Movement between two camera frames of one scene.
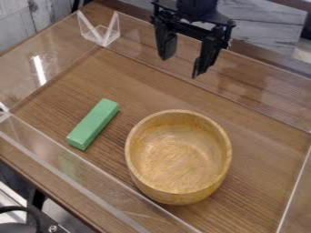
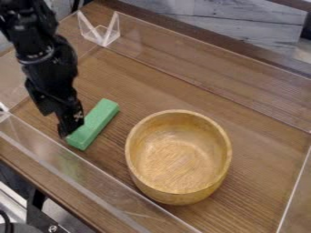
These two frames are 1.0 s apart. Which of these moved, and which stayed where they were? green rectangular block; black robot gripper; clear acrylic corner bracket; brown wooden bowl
Moved: black robot gripper
Stayed: brown wooden bowl; green rectangular block; clear acrylic corner bracket
